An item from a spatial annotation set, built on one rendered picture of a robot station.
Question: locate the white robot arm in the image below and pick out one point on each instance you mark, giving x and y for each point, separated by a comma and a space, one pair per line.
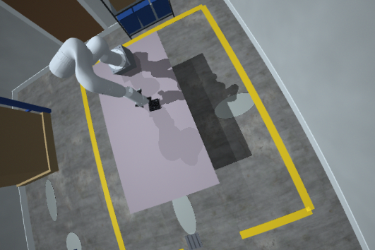
75, 56

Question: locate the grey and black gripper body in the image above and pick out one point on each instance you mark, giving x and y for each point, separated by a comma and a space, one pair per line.
143, 102

